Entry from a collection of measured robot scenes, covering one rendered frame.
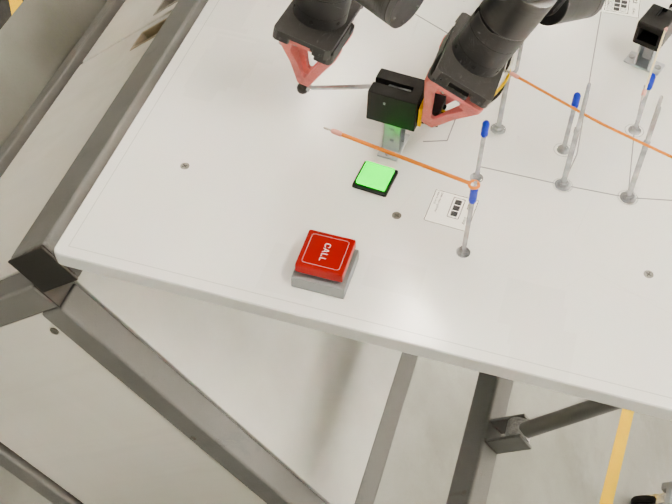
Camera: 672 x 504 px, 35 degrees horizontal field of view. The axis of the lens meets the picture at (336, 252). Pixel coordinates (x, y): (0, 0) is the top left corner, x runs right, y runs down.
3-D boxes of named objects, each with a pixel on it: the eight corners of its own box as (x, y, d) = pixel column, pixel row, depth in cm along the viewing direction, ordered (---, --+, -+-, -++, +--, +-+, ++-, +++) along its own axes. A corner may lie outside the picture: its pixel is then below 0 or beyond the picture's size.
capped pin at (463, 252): (455, 247, 112) (467, 175, 103) (469, 247, 112) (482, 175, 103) (456, 258, 111) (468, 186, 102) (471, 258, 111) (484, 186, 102)
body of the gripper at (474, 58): (504, 54, 113) (543, 7, 107) (482, 113, 107) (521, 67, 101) (453, 22, 112) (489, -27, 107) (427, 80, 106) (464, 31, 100)
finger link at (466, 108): (464, 111, 118) (508, 57, 111) (448, 153, 114) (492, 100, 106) (412, 80, 117) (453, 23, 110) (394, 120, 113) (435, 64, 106)
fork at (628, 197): (634, 206, 116) (668, 109, 105) (618, 202, 116) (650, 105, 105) (637, 193, 117) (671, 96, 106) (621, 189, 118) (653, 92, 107)
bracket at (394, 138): (390, 130, 123) (393, 97, 119) (409, 135, 122) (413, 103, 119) (376, 156, 120) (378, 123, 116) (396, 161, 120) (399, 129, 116)
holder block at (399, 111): (379, 95, 119) (381, 67, 116) (426, 108, 118) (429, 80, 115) (365, 118, 117) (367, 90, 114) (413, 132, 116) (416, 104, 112)
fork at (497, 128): (487, 131, 123) (505, 34, 112) (492, 122, 124) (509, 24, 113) (504, 136, 123) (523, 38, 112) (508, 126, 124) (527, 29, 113)
